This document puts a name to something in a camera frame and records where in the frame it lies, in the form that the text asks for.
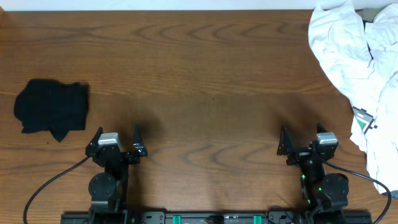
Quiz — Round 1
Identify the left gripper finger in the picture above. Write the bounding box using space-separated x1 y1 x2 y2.
85 127 103 156
133 124 147 157

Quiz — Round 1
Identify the white t-shirt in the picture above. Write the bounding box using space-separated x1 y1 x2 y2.
308 1 394 154

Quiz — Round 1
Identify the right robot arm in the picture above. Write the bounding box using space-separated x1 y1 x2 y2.
277 124 349 223

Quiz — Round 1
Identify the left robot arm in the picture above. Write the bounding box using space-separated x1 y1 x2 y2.
85 126 147 224

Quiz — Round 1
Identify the folded black garment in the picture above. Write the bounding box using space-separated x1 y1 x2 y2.
14 79 89 142

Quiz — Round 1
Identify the white printed garment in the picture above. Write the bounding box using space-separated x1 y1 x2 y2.
350 4 397 197

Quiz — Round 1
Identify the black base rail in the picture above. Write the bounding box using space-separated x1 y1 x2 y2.
60 210 372 224

